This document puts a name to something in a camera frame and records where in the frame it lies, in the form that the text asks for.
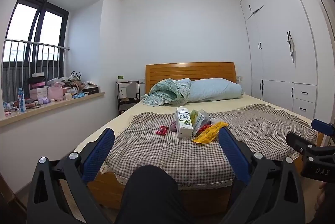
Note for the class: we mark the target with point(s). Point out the yellow snack wrapper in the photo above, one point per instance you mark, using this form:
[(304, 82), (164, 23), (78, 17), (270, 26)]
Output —
[(209, 132)]

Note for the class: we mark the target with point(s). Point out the brown checkered cloth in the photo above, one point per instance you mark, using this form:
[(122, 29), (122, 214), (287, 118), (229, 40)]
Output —
[(162, 156)]

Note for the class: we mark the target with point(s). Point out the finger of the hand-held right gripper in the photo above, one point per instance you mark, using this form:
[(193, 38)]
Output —
[(322, 125), (297, 141)]

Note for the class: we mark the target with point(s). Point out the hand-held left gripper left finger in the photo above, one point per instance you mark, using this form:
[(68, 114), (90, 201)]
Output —
[(99, 153)]

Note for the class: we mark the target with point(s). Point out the red snack packet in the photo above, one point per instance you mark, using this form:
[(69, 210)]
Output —
[(206, 128)]

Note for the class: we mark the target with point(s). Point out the black flat box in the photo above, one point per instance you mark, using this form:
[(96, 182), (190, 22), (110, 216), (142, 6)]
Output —
[(91, 90)]

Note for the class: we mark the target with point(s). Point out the blue bottle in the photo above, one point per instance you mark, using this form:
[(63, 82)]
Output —
[(22, 99)]

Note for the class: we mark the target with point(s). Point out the pile of boxes and clutter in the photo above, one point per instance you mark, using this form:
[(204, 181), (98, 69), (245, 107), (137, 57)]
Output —
[(39, 88)]

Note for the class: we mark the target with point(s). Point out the white milk carton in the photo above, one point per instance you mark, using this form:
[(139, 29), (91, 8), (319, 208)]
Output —
[(183, 122)]

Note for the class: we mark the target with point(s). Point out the person's right hand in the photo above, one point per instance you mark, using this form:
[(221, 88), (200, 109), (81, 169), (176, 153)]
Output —
[(325, 195)]

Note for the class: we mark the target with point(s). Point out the crumpled clear plastic wrapper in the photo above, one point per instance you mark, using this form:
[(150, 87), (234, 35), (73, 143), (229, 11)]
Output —
[(216, 120)]

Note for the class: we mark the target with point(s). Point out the black framed window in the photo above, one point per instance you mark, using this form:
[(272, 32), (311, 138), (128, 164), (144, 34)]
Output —
[(39, 25)]

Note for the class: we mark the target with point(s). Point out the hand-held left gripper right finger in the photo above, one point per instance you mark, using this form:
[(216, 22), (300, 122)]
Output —
[(233, 153)]

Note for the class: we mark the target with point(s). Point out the black bedside rack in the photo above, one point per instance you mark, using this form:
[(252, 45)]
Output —
[(130, 102)]

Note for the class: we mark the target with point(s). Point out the pink box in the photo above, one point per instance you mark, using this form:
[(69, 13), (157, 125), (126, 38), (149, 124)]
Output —
[(55, 93)]

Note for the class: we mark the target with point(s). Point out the person's black trouser leg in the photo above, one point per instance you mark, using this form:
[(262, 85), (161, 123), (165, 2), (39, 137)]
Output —
[(151, 195)]

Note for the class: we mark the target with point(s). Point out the small white appliance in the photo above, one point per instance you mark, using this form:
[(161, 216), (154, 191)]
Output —
[(123, 92)]

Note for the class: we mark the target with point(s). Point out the green snack packet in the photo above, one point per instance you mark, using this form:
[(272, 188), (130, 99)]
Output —
[(196, 119)]

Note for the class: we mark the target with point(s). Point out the white wardrobe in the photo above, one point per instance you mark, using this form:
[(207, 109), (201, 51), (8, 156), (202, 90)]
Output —
[(277, 62)]

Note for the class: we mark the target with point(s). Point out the small red wrapper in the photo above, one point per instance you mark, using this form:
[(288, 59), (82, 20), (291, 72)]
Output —
[(161, 130)]

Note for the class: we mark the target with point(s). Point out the brown wooden furniture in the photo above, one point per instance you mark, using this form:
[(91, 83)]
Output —
[(6, 195)]

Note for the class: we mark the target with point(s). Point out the white window railing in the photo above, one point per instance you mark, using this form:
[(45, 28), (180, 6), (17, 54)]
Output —
[(34, 54)]

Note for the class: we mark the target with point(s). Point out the light blue pillow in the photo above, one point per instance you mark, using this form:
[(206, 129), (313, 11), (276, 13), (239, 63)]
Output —
[(214, 89)]

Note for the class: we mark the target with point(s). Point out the blue face mask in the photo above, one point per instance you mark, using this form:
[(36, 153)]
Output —
[(79, 95)]

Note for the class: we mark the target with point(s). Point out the green floral blanket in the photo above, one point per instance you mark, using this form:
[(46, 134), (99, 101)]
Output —
[(167, 93)]

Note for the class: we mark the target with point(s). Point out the white wall outlet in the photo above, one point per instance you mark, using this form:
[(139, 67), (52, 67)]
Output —
[(239, 79), (141, 81)]

